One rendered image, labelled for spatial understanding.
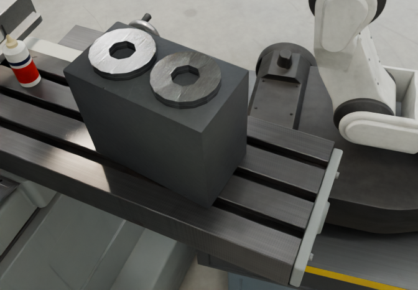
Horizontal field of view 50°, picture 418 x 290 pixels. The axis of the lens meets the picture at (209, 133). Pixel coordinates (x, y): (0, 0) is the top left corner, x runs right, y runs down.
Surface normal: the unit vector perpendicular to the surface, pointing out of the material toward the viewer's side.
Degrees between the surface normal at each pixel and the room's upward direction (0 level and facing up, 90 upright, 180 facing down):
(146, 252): 0
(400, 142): 90
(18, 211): 90
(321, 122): 0
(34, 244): 90
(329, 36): 90
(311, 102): 0
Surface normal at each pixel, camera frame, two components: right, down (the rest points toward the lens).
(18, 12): 0.92, 0.28
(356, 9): -0.26, 0.77
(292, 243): -0.04, -0.61
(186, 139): -0.52, 0.69
